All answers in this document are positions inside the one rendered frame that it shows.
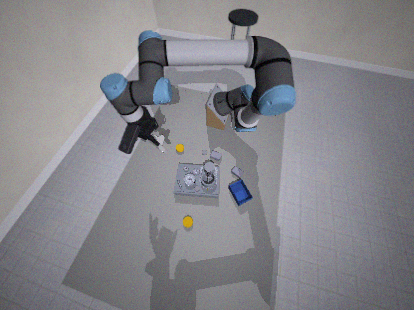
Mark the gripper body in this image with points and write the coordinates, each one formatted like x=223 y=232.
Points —
x=147 y=124

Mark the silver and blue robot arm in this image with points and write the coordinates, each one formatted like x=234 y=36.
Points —
x=274 y=93

